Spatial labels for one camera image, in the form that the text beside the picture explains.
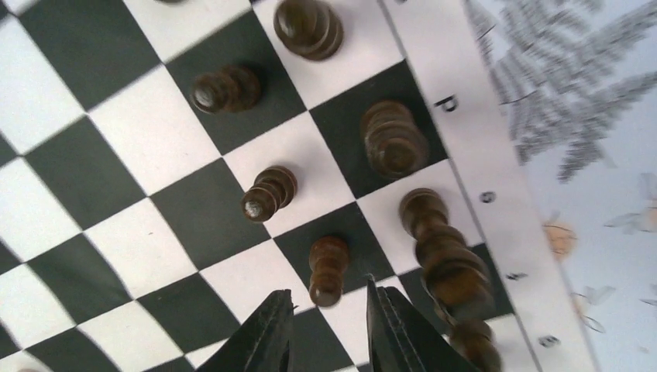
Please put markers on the floral patterned table mat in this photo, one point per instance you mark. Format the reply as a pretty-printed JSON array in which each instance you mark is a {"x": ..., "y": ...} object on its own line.
[{"x": 576, "y": 81}]

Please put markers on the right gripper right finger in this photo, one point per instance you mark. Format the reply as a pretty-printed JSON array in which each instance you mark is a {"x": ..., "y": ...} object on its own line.
[{"x": 400, "y": 338}]

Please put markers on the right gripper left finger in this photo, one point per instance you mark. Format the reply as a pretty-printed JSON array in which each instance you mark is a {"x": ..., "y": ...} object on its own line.
[{"x": 262, "y": 342}]

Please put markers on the wooden chessboard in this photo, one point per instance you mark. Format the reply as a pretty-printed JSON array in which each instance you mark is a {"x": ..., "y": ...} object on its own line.
[{"x": 165, "y": 167}]

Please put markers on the dark pawn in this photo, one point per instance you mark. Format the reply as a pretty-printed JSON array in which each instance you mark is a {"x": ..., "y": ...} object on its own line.
[{"x": 328, "y": 260}]

